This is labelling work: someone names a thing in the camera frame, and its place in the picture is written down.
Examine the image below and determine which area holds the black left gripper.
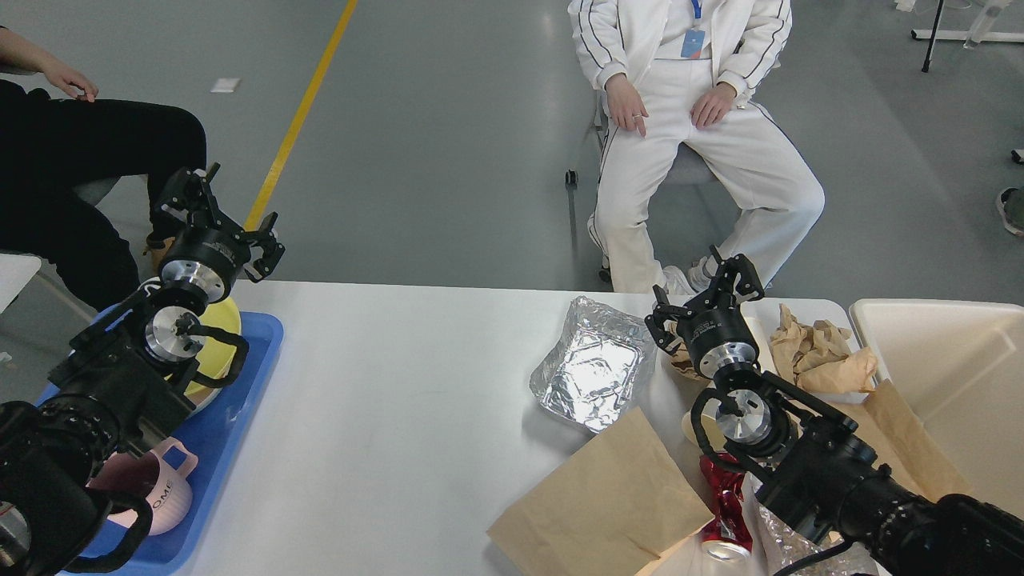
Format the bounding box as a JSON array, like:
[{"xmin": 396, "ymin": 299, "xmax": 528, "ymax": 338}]
[{"xmin": 154, "ymin": 163, "xmax": 286, "ymax": 305}]

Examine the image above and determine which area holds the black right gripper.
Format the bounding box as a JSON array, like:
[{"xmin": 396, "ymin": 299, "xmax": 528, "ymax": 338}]
[{"xmin": 645, "ymin": 246, "xmax": 766, "ymax": 379}]

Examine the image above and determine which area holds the yellow plate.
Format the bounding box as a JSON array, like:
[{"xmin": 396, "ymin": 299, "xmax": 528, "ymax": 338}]
[{"xmin": 195, "ymin": 298, "xmax": 241, "ymax": 384}]

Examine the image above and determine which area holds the pink ribbed mug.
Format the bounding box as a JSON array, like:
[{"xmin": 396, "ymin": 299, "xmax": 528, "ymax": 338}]
[{"xmin": 87, "ymin": 437, "xmax": 200, "ymax": 535}]

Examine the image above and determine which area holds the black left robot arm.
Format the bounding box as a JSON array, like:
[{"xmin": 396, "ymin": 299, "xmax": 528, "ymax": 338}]
[{"xmin": 1, "ymin": 163, "xmax": 285, "ymax": 575}]

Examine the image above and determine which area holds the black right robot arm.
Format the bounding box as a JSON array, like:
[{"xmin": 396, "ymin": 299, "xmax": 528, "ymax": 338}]
[{"xmin": 645, "ymin": 254, "xmax": 1023, "ymax": 575}]

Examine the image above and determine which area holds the crumpled brown paper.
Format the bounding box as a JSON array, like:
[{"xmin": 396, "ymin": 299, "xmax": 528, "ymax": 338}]
[{"xmin": 770, "ymin": 305, "xmax": 878, "ymax": 394}]

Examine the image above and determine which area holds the white office chair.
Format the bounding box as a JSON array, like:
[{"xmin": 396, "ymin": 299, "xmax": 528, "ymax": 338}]
[{"xmin": 564, "ymin": 96, "xmax": 738, "ymax": 291}]

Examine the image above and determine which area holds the aluminium foil tray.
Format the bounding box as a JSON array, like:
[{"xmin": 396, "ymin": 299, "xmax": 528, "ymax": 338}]
[{"xmin": 528, "ymin": 296, "xmax": 655, "ymax": 434}]

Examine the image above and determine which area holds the pink plate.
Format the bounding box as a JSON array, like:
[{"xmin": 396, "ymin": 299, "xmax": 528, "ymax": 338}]
[{"xmin": 185, "ymin": 382, "xmax": 222, "ymax": 412}]

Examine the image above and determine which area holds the person in black trousers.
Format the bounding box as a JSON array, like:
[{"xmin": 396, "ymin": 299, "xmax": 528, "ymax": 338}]
[{"xmin": 1, "ymin": 29, "xmax": 207, "ymax": 310}]

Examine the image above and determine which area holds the crushed red soda can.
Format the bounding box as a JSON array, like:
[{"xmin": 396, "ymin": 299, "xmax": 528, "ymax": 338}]
[{"xmin": 699, "ymin": 454, "xmax": 753, "ymax": 562}]

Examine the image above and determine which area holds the blue plastic tray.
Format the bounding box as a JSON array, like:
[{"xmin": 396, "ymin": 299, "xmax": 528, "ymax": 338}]
[{"xmin": 36, "ymin": 308, "xmax": 285, "ymax": 575}]

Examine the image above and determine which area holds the white side table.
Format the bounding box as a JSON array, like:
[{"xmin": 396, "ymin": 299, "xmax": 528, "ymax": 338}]
[{"xmin": 1, "ymin": 252, "xmax": 42, "ymax": 313}]

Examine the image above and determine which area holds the flat brown paper bag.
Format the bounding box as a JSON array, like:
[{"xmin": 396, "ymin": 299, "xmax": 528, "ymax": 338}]
[{"xmin": 489, "ymin": 408, "xmax": 712, "ymax": 575}]

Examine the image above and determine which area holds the person in white tracksuit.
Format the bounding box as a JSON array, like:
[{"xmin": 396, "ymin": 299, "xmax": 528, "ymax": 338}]
[{"xmin": 567, "ymin": 1, "xmax": 824, "ymax": 295}]

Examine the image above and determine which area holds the brown paper sheet right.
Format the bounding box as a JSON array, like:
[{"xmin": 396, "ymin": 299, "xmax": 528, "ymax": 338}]
[{"xmin": 831, "ymin": 379, "xmax": 974, "ymax": 502}]

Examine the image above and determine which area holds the cream plastic bin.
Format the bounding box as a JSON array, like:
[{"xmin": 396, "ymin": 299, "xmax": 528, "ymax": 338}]
[{"xmin": 850, "ymin": 298, "xmax": 1023, "ymax": 515}]

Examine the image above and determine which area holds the white stand base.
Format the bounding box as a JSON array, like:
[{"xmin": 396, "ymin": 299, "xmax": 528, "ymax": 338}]
[{"xmin": 910, "ymin": 1, "xmax": 1023, "ymax": 74}]

